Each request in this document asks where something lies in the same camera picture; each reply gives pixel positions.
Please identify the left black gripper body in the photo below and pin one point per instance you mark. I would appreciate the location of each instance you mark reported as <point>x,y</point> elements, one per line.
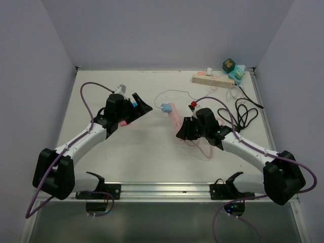
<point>127,110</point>

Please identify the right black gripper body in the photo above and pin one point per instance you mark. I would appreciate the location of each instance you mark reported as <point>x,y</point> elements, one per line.
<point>203,131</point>

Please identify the pink adapter plug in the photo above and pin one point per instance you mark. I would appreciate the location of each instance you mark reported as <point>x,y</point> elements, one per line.
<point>122,124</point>

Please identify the pink power strip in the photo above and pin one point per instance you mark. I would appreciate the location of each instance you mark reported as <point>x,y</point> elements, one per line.
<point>177,124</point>

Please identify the light blue usb charger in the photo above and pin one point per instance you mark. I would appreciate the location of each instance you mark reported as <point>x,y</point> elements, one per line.
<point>166,108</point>

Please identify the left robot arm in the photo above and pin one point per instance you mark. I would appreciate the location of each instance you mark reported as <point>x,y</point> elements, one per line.
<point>55,174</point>

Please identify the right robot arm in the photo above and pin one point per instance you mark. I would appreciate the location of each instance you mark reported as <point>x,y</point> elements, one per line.
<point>280,177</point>

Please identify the beige power strip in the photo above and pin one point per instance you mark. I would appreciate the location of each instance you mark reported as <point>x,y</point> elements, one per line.
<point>222,81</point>

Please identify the dark green cube charger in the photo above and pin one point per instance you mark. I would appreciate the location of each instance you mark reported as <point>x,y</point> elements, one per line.
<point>228,65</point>

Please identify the teal power strip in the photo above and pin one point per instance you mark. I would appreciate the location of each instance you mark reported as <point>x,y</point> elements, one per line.
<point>231,75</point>

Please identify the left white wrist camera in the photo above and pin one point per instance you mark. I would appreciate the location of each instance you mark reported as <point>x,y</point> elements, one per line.
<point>121,90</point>

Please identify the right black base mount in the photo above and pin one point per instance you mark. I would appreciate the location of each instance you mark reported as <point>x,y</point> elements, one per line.
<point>221,190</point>

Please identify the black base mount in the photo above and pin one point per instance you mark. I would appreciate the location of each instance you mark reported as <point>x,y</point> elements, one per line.
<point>106,189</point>
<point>221,190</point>

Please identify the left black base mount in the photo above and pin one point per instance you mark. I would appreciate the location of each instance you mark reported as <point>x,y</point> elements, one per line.
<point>106,189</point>

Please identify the aluminium rail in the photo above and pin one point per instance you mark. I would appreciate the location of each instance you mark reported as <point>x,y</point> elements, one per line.
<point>167,191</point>

